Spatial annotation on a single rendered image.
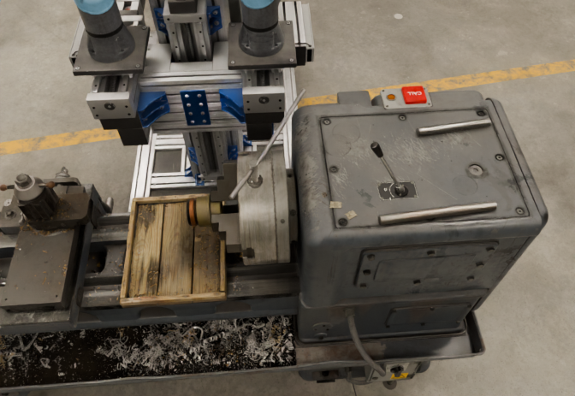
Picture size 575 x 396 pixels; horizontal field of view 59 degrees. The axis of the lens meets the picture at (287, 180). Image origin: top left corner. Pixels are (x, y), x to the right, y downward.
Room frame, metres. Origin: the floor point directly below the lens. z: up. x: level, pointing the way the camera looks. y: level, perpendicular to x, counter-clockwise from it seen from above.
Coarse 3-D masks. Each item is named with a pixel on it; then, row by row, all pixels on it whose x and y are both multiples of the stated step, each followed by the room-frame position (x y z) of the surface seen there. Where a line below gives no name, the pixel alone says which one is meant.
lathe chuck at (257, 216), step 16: (240, 160) 0.82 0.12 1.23; (240, 176) 0.76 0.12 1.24; (272, 176) 0.77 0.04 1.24; (240, 192) 0.72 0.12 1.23; (256, 192) 0.72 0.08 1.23; (272, 192) 0.72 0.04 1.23; (240, 208) 0.69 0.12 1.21; (256, 208) 0.69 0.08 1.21; (272, 208) 0.69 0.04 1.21; (240, 224) 0.65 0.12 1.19; (256, 224) 0.65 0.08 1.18; (272, 224) 0.66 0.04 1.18; (240, 240) 0.63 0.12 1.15; (256, 240) 0.63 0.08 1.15; (272, 240) 0.63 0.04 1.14; (256, 256) 0.62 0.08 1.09; (272, 256) 0.62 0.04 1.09
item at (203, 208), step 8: (192, 200) 0.77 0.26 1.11; (200, 200) 0.77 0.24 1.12; (208, 200) 0.77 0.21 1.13; (192, 208) 0.75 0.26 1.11; (200, 208) 0.75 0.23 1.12; (208, 208) 0.74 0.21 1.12; (216, 208) 0.75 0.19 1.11; (192, 216) 0.73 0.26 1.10; (200, 216) 0.73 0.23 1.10; (208, 216) 0.73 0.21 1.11; (192, 224) 0.72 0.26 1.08; (200, 224) 0.72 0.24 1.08; (208, 224) 0.72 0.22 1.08
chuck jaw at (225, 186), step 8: (224, 160) 0.86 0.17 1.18; (232, 160) 0.86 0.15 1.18; (224, 168) 0.83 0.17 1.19; (232, 168) 0.83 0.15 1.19; (224, 176) 0.81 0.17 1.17; (232, 176) 0.81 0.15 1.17; (224, 184) 0.80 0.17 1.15; (232, 184) 0.80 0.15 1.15; (216, 192) 0.78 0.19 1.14; (224, 192) 0.78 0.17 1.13; (216, 200) 0.77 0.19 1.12; (224, 200) 0.77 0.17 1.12
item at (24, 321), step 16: (96, 192) 0.95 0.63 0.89; (16, 208) 0.88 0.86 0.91; (96, 208) 0.90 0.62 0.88; (0, 224) 0.82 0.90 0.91; (16, 224) 0.82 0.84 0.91; (80, 240) 0.75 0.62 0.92; (80, 256) 0.70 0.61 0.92; (80, 272) 0.66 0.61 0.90; (0, 288) 0.61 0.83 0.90; (80, 288) 0.61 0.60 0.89; (80, 304) 0.57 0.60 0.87; (0, 320) 0.51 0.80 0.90; (16, 320) 0.51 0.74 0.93; (32, 320) 0.51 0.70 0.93; (48, 320) 0.51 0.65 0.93; (64, 320) 0.51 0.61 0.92
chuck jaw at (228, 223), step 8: (216, 216) 0.73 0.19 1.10; (224, 216) 0.73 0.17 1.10; (232, 216) 0.73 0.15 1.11; (216, 224) 0.70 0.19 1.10; (224, 224) 0.70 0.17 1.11; (232, 224) 0.70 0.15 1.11; (224, 232) 0.68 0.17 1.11; (232, 232) 0.67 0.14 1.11; (232, 240) 0.65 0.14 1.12; (232, 248) 0.63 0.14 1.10; (240, 248) 0.63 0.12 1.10; (248, 248) 0.62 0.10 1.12; (248, 256) 0.62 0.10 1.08
